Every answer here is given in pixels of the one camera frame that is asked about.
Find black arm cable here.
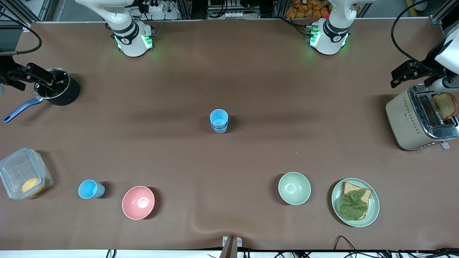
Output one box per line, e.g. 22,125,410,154
390,0,459,73
0,13,43,55

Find pale green plate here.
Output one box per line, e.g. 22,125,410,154
331,178,380,228

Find orange round food item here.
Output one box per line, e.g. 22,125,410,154
22,177,46,196

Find bag of orange buns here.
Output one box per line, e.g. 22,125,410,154
286,0,332,19

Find clear plastic storage box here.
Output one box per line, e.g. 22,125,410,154
0,147,54,200

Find metal stand bracket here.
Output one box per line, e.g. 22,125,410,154
219,235,243,258

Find blue plastic cup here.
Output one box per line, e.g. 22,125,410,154
78,180,105,199
210,109,229,130

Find pale green bowl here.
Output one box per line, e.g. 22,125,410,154
278,172,311,205

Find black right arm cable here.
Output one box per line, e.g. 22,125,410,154
0,13,43,55

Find aluminium frame rail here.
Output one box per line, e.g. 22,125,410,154
429,0,453,51
0,0,55,30

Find thin black floor cable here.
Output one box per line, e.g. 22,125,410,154
333,235,363,257

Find green lettuce leaf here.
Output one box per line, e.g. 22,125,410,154
339,189,368,220

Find white power strip with plugs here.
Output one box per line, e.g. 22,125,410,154
141,0,164,13

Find pink bowl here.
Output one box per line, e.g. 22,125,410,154
122,186,155,220

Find black saucepan with blue handle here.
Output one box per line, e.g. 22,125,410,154
3,67,81,123

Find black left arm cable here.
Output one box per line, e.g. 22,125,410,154
390,0,459,73

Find brown toast slice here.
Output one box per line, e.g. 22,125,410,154
431,92,459,121

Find beige steel toaster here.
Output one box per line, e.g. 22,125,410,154
385,83,459,151

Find brown bread slice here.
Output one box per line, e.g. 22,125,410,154
339,182,373,220

